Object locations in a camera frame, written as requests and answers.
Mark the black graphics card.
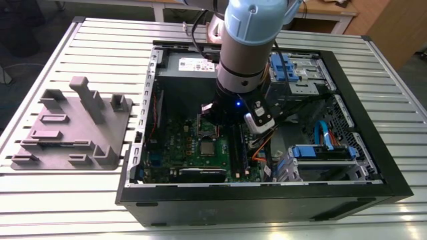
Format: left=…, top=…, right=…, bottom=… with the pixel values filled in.
left=168, top=166, right=228, bottom=185

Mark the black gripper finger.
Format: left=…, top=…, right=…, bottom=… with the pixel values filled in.
left=199, top=101, right=220, bottom=126

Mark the dark RAM stick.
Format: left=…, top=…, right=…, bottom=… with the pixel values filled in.
left=36, top=141, right=77, bottom=149

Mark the silver disk bay cage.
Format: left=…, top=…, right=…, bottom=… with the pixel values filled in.
left=272, top=144, right=383, bottom=184

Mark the red black twisted wire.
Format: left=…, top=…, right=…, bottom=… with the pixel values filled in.
left=145, top=116, right=160, bottom=142

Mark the grey parts rack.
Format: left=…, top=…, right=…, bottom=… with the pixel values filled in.
left=9, top=76, right=135, bottom=171

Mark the black camera cable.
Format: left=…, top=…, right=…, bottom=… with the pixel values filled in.
left=189, top=8, right=220, bottom=64

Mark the silver power supply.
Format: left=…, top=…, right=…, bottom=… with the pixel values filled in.
left=157, top=50, right=221, bottom=79

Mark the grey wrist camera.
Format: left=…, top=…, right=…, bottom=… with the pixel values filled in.
left=203, top=21, right=225, bottom=45

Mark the green motherboard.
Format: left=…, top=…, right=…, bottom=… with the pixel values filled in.
left=143, top=116, right=265, bottom=185

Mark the wooden cabinet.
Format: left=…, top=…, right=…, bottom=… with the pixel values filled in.
left=343, top=0, right=427, bottom=72

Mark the black wire bundle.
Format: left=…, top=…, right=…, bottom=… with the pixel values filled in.
left=248, top=94, right=336, bottom=148

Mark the silver drive cage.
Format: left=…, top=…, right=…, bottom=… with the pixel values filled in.
left=264, top=50, right=337, bottom=109

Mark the black RAM slot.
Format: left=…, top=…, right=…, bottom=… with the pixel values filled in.
left=236, top=133, right=252, bottom=176
left=228, top=123, right=243, bottom=177

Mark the black PC case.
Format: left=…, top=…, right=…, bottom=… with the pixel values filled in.
left=115, top=38, right=415, bottom=227

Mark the white frame table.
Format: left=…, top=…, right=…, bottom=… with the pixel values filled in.
left=43, top=0, right=188, bottom=23

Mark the blue flat wire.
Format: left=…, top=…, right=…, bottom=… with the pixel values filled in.
left=312, top=119, right=336, bottom=151

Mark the silver CPU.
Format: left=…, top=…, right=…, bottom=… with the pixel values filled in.
left=200, top=141, right=217, bottom=157

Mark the wooden desk white frame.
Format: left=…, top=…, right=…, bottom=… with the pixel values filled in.
left=292, top=0, right=361, bottom=35

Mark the orange wire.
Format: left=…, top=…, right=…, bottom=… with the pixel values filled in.
left=249, top=138, right=269, bottom=165

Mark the black chair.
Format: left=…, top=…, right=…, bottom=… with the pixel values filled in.
left=0, top=0, right=47, bottom=59

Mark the CPU socket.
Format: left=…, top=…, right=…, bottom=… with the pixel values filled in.
left=196, top=138, right=221, bottom=161

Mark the blue carrier with disk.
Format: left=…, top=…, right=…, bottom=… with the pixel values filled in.
left=288, top=146, right=359, bottom=161

